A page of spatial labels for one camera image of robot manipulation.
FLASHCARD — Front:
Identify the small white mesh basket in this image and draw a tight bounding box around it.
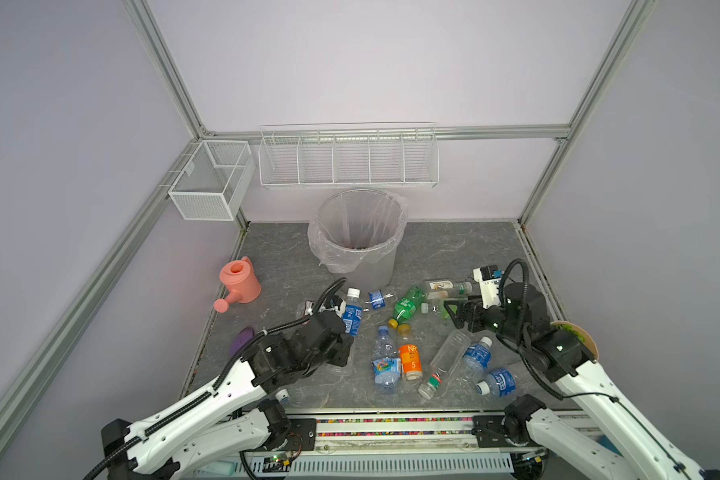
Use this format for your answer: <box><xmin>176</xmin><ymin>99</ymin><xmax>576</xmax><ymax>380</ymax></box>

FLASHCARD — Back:
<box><xmin>169</xmin><ymin>140</ymin><xmax>256</xmax><ymax>222</ymax></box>

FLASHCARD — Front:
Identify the tall clear bottle green-red cap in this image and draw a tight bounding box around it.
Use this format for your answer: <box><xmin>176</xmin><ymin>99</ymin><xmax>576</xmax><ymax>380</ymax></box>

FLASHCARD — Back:
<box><xmin>418</xmin><ymin>329</ymin><xmax>470</xmax><ymax>400</ymax></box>

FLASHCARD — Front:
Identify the long white wire shelf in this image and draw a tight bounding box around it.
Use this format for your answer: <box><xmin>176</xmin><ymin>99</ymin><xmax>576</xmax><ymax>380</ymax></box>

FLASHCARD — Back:
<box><xmin>259</xmin><ymin>122</ymin><xmax>440</xmax><ymax>188</ymax></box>

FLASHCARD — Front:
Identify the blue label bottle right front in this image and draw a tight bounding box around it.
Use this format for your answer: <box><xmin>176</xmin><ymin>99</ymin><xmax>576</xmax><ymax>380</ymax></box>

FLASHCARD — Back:
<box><xmin>476</xmin><ymin>362</ymin><xmax>535</xmax><ymax>397</ymax></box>

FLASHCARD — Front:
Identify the red label clear bottle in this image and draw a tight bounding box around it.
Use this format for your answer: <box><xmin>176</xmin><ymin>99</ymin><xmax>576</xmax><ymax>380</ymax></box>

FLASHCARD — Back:
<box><xmin>297</xmin><ymin>300</ymin><xmax>323</xmax><ymax>323</ymax></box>

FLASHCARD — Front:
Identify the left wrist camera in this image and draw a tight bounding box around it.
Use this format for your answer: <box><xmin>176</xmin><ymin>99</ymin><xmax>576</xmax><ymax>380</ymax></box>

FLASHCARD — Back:
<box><xmin>324</xmin><ymin>295</ymin><xmax>346</xmax><ymax>318</ymax></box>

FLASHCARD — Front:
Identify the potted green plant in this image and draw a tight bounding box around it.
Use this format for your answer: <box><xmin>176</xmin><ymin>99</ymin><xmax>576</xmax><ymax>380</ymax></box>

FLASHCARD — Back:
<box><xmin>552</xmin><ymin>321</ymin><xmax>600</xmax><ymax>360</ymax></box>

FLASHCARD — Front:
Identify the bird label tea bottle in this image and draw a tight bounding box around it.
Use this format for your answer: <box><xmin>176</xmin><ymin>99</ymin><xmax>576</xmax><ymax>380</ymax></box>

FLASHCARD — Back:
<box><xmin>422</xmin><ymin>279</ymin><xmax>473</xmax><ymax>301</ymax></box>

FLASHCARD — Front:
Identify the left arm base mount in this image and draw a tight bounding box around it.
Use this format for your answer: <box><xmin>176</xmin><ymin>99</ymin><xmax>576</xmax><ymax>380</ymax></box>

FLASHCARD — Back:
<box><xmin>260</xmin><ymin>418</ymin><xmax>317</xmax><ymax>452</ymax></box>

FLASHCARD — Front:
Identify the grey mesh waste bin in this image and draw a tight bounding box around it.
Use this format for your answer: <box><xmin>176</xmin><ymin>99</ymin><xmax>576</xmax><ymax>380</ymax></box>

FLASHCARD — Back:
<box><xmin>316</xmin><ymin>189</ymin><xmax>404</xmax><ymax>292</ymax></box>

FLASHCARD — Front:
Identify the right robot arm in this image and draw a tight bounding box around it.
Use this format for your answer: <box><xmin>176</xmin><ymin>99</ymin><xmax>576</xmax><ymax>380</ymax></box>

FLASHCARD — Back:
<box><xmin>443</xmin><ymin>258</ymin><xmax>720</xmax><ymax>479</ymax></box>

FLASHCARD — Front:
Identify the green Sprite bottle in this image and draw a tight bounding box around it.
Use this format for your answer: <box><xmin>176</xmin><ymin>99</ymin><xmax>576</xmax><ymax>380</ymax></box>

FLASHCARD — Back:
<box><xmin>388</xmin><ymin>285</ymin><xmax>426</xmax><ymax>329</ymax></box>

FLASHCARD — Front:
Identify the clear plastic bin liner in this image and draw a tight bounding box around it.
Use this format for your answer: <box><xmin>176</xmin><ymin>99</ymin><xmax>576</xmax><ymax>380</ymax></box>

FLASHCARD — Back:
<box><xmin>307</xmin><ymin>188</ymin><xmax>409</xmax><ymax>276</ymax></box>

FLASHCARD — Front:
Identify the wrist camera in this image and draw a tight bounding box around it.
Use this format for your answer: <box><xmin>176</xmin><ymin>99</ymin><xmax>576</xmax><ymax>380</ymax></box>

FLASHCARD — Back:
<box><xmin>473</xmin><ymin>265</ymin><xmax>503</xmax><ymax>309</ymax></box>
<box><xmin>324</xmin><ymin>295</ymin><xmax>346</xmax><ymax>318</ymax></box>

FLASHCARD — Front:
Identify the pink watering can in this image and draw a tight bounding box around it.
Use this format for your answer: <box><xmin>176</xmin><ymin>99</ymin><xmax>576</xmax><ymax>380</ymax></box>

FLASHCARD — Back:
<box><xmin>213</xmin><ymin>256</ymin><xmax>262</xmax><ymax>313</ymax></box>

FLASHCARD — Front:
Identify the purple spoon pink handle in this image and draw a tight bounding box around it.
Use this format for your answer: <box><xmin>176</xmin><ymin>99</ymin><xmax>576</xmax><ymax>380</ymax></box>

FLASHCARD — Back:
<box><xmin>230</xmin><ymin>326</ymin><xmax>256</xmax><ymax>357</ymax></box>

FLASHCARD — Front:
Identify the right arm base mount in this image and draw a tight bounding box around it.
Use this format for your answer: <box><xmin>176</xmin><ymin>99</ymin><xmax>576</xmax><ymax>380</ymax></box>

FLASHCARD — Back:
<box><xmin>471</xmin><ymin>414</ymin><xmax>536</xmax><ymax>448</ymax></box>

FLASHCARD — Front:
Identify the lime green label bottle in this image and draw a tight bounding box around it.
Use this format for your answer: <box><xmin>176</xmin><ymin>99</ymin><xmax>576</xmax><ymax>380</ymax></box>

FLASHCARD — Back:
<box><xmin>419</xmin><ymin>300</ymin><xmax>458</xmax><ymax>322</ymax></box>

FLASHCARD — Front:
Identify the pocari sweat bottle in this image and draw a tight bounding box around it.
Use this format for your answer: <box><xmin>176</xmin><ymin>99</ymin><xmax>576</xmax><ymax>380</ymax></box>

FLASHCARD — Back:
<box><xmin>342</xmin><ymin>288</ymin><xmax>364</xmax><ymax>367</ymax></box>
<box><xmin>275</xmin><ymin>388</ymin><xmax>290</xmax><ymax>405</ymax></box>

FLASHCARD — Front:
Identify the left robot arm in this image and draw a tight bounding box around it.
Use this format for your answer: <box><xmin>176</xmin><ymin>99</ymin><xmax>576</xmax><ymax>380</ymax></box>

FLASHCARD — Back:
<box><xmin>86</xmin><ymin>278</ymin><xmax>354</xmax><ymax>479</ymax></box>

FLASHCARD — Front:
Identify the orange NFC juice bottle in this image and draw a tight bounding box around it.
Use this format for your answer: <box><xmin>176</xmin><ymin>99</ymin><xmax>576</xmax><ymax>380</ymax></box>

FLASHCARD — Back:
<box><xmin>397</xmin><ymin>324</ymin><xmax>423</xmax><ymax>381</ymax></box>

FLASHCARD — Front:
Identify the small crushed blue bottle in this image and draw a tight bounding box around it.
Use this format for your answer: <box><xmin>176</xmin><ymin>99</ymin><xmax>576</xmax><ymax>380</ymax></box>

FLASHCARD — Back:
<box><xmin>368</xmin><ymin>289</ymin><xmax>396</xmax><ymax>310</ymax></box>

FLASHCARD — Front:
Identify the blue cartoon label water bottle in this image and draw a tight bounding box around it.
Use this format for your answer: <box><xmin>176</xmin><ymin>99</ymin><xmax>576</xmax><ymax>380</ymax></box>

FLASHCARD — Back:
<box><xmin>371</xmin><ymin>325</ymin><xmax>402</xmax><ymax>393</ymax></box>

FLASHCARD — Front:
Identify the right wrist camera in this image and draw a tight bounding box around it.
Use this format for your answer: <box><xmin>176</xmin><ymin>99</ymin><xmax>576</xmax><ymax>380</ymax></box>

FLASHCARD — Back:
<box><xmin>473</xmin><ymin>265</ymin><xmax>503</xmax><ymax>309</ymax></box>

